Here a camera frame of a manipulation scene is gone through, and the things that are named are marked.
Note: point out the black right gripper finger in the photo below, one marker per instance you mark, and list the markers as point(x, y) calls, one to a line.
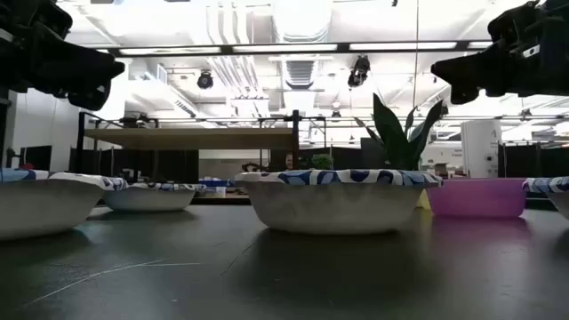
point(475, 66)
point(467, 94)

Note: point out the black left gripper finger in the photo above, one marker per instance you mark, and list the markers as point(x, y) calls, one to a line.
point(93, 66)
point(93, 98)

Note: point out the pink plastic bowl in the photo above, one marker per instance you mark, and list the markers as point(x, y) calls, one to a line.
point(478, 197)

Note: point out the paper bowl blue patterned rim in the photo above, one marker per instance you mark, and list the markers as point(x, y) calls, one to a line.
point(559, 197)
point(333, 209)
point(40, 209)
point(149, 201)

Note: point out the white cabinet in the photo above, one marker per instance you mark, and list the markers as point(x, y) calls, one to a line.
point(480, 149)

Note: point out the black monitor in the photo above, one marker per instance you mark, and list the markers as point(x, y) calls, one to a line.
point(37, 157)

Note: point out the tall green snake plant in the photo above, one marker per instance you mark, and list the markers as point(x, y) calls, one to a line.
point(400, 142)

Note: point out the black partition panel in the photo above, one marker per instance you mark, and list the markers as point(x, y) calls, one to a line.
point(533, 162)

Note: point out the blue storage bin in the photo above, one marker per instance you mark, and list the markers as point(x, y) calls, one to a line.
point(215, 182)

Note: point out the white cup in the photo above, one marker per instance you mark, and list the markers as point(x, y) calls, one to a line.
point(220, 192)

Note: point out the small green potted plant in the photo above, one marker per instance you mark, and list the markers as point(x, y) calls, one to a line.
point(322, 162)

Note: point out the person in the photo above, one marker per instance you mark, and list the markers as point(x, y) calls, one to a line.
point(289, 161)

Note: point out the wooden shelf black frame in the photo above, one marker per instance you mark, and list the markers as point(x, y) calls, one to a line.
point(191, 138)

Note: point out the black ceiling light rail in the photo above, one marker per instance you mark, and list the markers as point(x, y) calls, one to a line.
point(226, 49)

